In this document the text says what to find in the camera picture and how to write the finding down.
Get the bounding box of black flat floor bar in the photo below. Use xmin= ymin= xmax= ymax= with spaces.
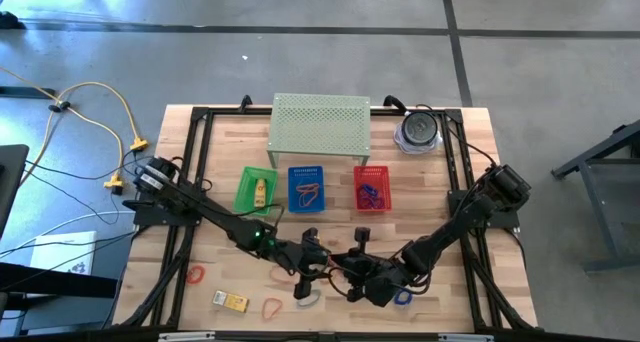
xmin=0 ymin=86 xmax=57 ymax=100

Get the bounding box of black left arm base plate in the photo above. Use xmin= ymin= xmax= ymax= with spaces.
xmin=133 ymin=196 xmax=206 ymax=227

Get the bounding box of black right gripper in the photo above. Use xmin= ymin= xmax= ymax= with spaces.
xmin=330 ymin=227 xmax=409 ymax=308

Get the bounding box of dark grey table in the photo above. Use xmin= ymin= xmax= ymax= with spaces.
xmin=0 ymin=261 xmax=119 ymax=336

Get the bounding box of yellow extension cable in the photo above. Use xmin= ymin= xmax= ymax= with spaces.
xmin=0 ymin=65 xmax=126 ymax=193
xmin=19 ymin=80 xmax=150 ymax=186

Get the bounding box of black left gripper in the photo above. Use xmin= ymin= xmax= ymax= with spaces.
xmin=284 ymin=227 xmax=344 ymax=300

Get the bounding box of silver bracket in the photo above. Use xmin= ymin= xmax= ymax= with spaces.
xmin=437 ymin=332 xmax=496 ymax=342
xmin=157 ymin=331 xmax=217 ymax=342

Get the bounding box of white cardboard box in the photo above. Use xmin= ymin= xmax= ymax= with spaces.
xmin=29 ymin=230 xmax=97 ymax=276

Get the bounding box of white floor cable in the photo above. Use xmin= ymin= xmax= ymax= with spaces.
xmin=0 ymin=209 xmax=139 ymax=258

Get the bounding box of dark rounded object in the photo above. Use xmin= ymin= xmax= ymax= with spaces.
xmin=0 ymin=10 xmax=25 ymax=31

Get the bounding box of white cylinder device black top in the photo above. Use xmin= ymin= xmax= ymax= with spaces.
xmin=402 ymin=110 xmax=440 ymax=147

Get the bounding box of black desk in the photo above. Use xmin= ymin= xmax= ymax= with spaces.
xmin=0 ymin=143 xmax=30 ymax=238

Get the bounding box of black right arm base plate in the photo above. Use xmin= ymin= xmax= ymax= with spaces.
xmin=446 ymin=189 xmax=521 ymax=230

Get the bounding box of blue plastic basket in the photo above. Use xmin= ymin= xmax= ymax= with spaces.
xmin=287 ymin=165 xmax=326 ymax=214

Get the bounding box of black device cable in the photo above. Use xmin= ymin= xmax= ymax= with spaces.
xmin=415 ymin=103 xmax=499 ymax=167

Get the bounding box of red plastic basket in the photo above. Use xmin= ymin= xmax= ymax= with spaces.
xmin=352 ymin=165 xmax=393 ymax=214

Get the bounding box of green plastic basket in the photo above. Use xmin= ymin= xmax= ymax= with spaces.
xmin=232 ymin=165 xmax=279 ymax=217

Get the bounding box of grey metal table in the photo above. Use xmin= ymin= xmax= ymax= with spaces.
xmin=550 ymin=117 xmax=640 ymax=276

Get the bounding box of pale green perforated metal shelf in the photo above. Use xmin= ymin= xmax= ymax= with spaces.
xmin=265 ymin=92 xmax=372 ymax=169

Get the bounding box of black floor cable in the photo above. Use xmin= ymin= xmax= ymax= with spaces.
xmin=22 ymin=154 xmax=156 ymax=228

